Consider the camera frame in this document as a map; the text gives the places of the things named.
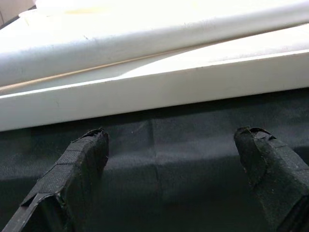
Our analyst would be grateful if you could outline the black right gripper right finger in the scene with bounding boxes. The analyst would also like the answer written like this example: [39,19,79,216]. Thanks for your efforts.
[233,126,309,232]

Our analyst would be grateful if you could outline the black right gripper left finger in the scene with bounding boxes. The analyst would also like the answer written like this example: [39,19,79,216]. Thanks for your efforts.
[0,127,110,232]

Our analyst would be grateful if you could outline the white plastic table leg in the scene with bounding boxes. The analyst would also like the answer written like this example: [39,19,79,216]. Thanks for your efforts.
[0,0,309,87]

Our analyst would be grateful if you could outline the white plastic table top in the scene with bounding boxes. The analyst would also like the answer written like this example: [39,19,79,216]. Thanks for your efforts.
[0,9,309,132]

